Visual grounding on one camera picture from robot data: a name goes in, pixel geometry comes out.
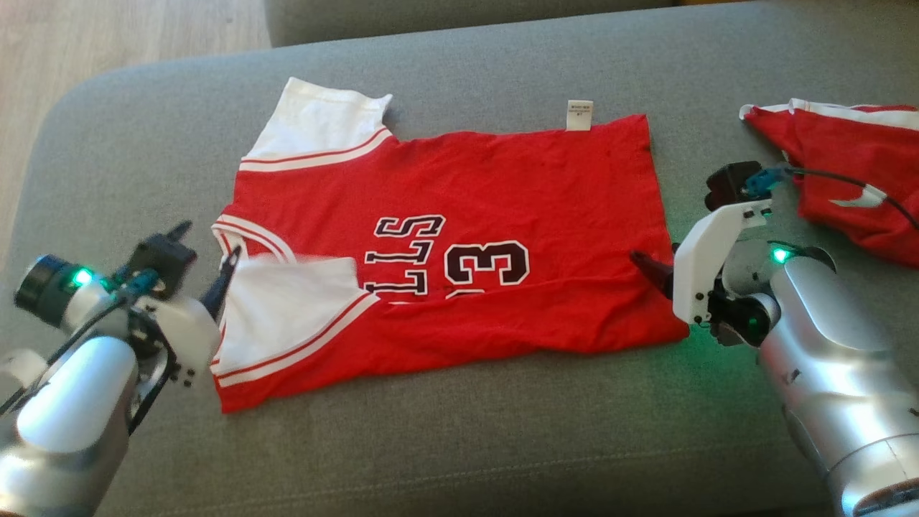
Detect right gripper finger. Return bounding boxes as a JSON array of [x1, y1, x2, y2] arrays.
[[630, 250, 677, 299]]

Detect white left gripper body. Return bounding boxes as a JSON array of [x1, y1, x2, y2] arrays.
[[133, 294, 223, 388]]

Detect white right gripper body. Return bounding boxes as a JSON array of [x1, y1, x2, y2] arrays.
[[673, 201, 773, 325]]

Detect red basketball jersey white sleeves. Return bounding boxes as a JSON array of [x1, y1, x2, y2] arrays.
[[210, 77, 691, 415]]

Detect red shorts with white trim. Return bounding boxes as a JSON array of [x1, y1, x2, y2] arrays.
[[740, 98, 919, 270]]

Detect large grey sofa ottoman cushion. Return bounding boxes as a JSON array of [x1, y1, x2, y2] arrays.
[[0, 0, 919, 517]]

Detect left arm black cable teal plug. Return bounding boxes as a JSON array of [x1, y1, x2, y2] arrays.
[[0, 269, 160, 417]]

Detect arm black cable teal plug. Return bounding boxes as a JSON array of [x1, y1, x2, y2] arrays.
[[745, 164, 919, 232], [0, 269, 160, 417]]

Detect right arm black cable teal plug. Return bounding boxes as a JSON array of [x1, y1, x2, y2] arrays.
[[745, 164, 919, 232]]

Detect white cable label tag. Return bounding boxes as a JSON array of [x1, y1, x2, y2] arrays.
[[0, 350, 47, 388]]

